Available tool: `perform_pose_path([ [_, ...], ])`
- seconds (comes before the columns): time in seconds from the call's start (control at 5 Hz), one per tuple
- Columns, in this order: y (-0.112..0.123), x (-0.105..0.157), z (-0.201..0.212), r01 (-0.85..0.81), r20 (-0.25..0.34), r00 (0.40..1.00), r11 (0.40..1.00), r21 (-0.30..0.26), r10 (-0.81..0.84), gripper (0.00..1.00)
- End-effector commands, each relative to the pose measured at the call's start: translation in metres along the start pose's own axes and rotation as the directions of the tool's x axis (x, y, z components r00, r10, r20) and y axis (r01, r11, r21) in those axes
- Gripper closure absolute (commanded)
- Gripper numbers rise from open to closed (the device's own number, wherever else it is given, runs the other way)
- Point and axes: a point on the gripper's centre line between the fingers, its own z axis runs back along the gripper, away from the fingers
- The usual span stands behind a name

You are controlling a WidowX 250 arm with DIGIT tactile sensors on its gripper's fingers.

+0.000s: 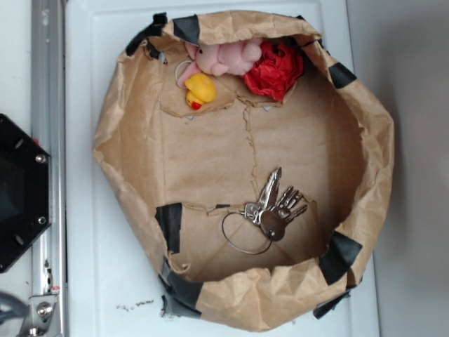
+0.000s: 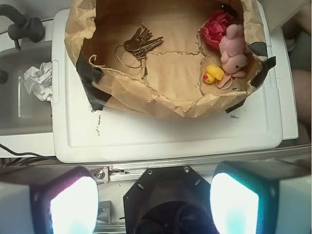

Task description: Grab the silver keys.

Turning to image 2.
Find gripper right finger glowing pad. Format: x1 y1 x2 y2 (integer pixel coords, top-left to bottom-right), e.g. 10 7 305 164
210 160 312 234

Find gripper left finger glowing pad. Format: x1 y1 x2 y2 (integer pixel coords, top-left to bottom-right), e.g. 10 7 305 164
0 166 99 234

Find silver key bunch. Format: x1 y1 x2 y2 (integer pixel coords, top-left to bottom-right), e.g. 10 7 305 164
115 26 164 79

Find white plastic bin lid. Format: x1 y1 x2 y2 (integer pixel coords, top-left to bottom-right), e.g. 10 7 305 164
52 9 283 164

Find grey plastic tub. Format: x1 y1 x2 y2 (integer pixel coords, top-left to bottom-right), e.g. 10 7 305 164
0 41 55 156

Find crumpled white paper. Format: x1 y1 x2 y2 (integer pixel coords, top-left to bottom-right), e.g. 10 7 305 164
22 62 53 102

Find yellow rubber duck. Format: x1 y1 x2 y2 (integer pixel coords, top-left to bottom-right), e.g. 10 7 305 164
203 65 224 84

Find pink plush toy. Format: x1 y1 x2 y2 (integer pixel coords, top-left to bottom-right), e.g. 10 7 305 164
217 24 248 89

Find brown paper bag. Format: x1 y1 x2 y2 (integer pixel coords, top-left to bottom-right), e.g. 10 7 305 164
64 0 276 119

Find red crumpled tissue paper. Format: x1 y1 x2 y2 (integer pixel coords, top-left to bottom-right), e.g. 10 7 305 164
200 9 234 50

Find black faucet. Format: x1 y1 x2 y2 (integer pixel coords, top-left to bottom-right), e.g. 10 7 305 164
0 4 45 50

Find metal corner bracket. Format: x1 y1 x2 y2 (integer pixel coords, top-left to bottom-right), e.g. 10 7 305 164
90 167 110 184

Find aluminium extrusion rail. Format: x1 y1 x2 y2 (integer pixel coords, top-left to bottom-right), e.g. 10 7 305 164
0 143 312 183

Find black cable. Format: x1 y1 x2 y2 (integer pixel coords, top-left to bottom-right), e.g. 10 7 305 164
0 143 57 169

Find black octagonal mount plate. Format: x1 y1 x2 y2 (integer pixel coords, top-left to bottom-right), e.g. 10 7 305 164
123 166 218 234

